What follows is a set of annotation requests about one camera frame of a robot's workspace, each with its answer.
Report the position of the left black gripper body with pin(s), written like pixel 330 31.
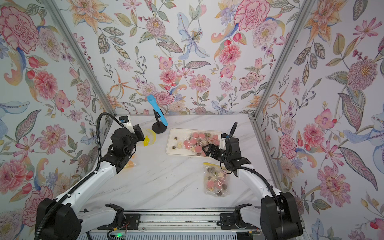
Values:
pixel 133 139

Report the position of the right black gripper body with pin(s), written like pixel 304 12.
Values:
pixel 225 157

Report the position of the ziploc bag yellow duck print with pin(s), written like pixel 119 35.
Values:
pixel 130 164

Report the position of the ziploc bag of cookies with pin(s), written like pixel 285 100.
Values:
pixel 150 137
pixel 216 181

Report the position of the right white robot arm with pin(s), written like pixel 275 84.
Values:
pixel 277 215

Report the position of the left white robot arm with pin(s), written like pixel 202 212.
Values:
pixel 63 218

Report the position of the pile of poured cookies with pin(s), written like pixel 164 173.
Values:
pixel 198 142

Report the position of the white rectangular tray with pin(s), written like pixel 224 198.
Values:
pixel 180 147

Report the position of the black microphone stand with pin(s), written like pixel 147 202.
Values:
pixel 158 127

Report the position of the blue microphone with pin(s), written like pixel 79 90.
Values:
pixel 152 100

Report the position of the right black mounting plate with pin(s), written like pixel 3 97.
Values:
pixel 228 221

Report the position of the black mounting plate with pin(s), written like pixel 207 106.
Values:
pixel 128 222
pixel 228 221

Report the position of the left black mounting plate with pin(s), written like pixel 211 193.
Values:
pixel 128 222

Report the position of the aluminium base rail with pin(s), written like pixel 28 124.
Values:
pixel 183 220

